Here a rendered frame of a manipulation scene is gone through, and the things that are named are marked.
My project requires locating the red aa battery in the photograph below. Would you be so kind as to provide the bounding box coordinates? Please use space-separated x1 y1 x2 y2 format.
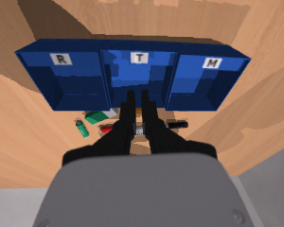
99 126 113 133

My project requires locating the blue three-compartment bin rack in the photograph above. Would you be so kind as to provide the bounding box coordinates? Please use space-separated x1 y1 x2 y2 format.
14 39 251 112

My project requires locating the green aa battery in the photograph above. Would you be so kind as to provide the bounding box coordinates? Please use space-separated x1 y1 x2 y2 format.
76 121 90 138

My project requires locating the black aa battery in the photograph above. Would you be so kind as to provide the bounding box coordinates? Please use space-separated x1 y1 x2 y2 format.
166 122 188 129

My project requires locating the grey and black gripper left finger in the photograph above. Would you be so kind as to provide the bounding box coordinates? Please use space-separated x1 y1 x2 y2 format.
62 90 136 166

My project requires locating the orange battery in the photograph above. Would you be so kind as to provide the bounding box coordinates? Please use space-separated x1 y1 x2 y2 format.
135 108 142 114

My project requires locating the white domino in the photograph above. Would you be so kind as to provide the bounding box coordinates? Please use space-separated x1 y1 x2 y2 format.
135 126 143 136

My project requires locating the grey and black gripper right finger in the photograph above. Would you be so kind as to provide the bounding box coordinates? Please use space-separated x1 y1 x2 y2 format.
141 90 218 160

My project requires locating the green and white eraser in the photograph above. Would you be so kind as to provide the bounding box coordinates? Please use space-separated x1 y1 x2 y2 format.
84 108 118 125

